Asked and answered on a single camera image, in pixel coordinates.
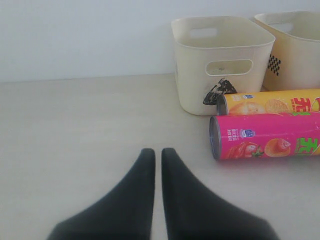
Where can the cream left plastic bin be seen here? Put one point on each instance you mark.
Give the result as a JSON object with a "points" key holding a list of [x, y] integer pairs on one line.
{"points": [[217, 55]]}

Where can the cream plastic bin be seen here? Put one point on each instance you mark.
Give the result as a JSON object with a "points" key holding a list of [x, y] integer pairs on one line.
{"points": [[294, 62], [217, 55]]}

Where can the cream middle plastic bin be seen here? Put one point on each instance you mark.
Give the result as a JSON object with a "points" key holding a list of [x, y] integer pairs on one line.
{"points": [[294, 62]]}

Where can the pink chips can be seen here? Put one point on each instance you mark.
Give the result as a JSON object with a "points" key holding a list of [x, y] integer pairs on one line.
{"points": [[268, 135]]}

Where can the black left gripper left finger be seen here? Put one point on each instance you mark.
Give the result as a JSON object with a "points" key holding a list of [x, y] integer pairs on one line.
{"points": [[125, 213]]}

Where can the yellow chips can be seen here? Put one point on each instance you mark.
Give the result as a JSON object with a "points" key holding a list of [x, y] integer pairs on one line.
{"points": [[269, 102]]}

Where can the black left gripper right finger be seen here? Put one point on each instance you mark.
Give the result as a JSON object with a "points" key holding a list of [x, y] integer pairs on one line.
{"points": [[193, 212]]}

